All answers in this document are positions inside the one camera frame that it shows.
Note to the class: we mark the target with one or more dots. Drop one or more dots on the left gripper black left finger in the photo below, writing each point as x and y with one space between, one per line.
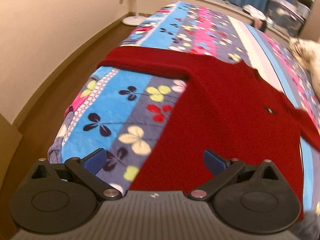
56 198

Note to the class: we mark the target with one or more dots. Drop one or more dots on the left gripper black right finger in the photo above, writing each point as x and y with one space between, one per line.
255 199

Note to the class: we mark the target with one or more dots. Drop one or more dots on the red knitted sweater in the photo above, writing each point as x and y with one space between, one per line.
228 108

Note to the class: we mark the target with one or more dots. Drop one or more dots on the colourful floral striped blanket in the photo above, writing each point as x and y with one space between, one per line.
126 112

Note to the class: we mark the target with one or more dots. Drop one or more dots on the cream star-patterned pillow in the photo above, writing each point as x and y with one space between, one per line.
306 53

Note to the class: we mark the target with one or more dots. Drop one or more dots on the clutter on window sill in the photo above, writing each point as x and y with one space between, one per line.
286 16

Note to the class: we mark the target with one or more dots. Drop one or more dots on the white standing fan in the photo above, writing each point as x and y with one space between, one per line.
136 19

